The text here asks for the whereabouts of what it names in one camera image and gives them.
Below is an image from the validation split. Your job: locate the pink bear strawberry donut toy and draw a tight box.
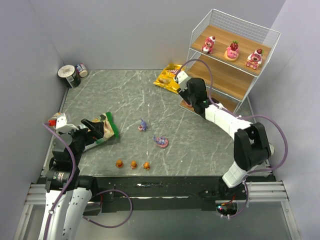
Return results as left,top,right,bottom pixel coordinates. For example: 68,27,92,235
224,41,239,62

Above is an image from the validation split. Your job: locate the pink bear cream hat toy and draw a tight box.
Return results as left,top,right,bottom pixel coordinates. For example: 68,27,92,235
201,36,216,54

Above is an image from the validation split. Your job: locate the orange bear toy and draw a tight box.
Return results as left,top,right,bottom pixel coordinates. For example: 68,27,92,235
115,159,124,168
130,161,137,170
143,162,150,170

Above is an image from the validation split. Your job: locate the pink bear cake toy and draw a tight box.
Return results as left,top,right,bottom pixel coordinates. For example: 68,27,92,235
245,48,264,70

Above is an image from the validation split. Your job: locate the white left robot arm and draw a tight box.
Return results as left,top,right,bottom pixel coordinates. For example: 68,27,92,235
38,119,105,240

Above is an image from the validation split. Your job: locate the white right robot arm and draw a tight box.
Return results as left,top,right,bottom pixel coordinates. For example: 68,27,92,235
177,77,273,195

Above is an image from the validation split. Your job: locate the green cassava chips bag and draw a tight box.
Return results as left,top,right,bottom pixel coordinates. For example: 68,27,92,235
79,112,119,151

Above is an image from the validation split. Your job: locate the yellow Lays chips bag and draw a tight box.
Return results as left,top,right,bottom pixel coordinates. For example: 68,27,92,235
153,62,182,94

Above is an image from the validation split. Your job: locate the black labelled can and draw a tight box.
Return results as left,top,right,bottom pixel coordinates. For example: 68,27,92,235
57,65,81,89

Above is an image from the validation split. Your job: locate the blue white tipped can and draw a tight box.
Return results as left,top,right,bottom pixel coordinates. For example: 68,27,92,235
74,63,88,78

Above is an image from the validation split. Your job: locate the silver top tin can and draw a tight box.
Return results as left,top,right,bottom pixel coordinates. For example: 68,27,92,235
269,143,275,157

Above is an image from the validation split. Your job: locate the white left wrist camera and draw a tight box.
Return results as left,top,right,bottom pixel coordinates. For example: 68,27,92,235
55,113,79,134

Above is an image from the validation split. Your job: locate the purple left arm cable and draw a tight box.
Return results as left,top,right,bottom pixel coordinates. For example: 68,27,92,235
41,122,77,240

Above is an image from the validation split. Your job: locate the white wire wooden shelf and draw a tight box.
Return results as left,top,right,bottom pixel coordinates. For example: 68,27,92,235
185,9,281,113

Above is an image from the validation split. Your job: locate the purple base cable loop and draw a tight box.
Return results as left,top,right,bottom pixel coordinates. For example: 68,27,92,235
79,189,133,229

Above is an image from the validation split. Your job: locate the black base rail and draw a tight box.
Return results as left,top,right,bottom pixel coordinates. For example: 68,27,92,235
69,175,248,213

